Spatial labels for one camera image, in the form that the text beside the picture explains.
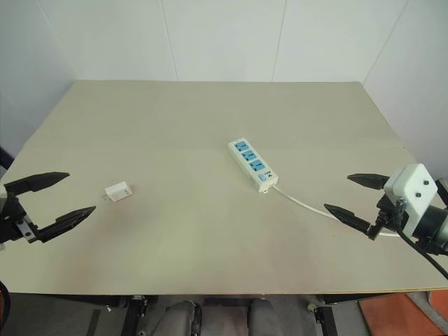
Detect orange floor pad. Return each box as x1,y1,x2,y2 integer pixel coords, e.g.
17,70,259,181
356,290,448,336

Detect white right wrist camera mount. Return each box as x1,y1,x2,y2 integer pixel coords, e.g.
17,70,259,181
382,163,439,216

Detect dark grey rounded shape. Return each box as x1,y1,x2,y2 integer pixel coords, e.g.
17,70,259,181
247,290,281,336
163,290,204,336

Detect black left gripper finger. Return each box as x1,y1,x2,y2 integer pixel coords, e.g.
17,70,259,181
34,205,97,244
1,171,71,199

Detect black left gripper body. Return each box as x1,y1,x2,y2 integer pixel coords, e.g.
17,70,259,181
0,195,39,245

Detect white blue power strip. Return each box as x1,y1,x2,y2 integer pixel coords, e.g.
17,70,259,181
227,137,280,195

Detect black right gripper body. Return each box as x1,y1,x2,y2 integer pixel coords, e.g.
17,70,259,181
367,194,412,242

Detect white power cable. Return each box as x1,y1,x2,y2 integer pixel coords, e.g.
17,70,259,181
271,185,400,241

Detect white plug adapter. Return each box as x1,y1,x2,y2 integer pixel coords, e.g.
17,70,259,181
100,180,136,204

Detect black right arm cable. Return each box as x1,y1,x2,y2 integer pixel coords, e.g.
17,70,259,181
395,199,448,281

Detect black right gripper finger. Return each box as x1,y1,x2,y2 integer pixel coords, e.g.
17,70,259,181
323,204,372,235
346,172,390,192

